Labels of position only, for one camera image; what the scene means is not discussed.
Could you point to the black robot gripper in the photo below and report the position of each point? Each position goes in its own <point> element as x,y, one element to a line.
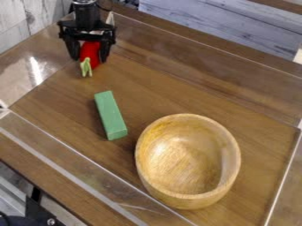
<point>86,7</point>

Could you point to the red plush radish toy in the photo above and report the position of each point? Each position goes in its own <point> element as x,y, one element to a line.
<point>90,60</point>

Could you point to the green rectangular block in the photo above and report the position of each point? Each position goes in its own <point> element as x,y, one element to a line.
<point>111,116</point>

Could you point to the wooden bowl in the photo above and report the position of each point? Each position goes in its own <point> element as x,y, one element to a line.
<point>188,160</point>

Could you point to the black clamp under table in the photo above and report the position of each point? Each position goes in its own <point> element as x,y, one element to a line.
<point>31,213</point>

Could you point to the clear acrylic tray wall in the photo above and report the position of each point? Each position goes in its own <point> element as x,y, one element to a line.
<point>165,70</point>

